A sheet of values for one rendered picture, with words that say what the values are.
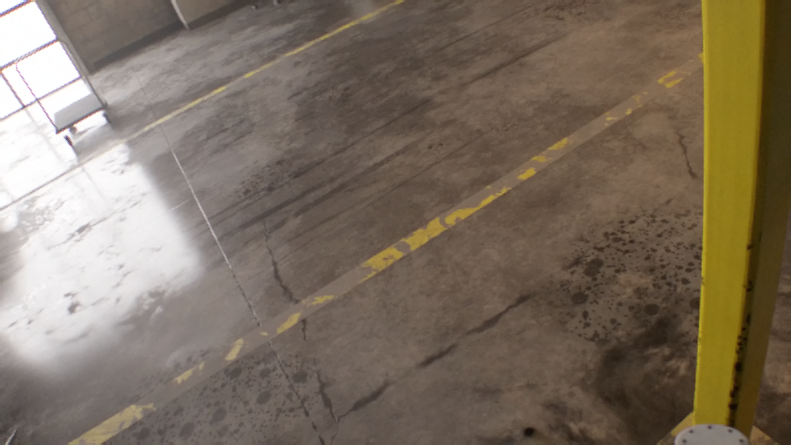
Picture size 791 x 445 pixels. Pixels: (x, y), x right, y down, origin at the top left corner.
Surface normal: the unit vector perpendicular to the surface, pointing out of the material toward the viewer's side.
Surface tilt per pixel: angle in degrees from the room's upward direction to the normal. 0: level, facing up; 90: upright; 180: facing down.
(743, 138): 90
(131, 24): 90
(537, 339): 0
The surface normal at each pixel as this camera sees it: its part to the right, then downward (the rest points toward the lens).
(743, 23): -0.83, 0.51
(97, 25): 0.47, 0.40
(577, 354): -0.30, -0.76
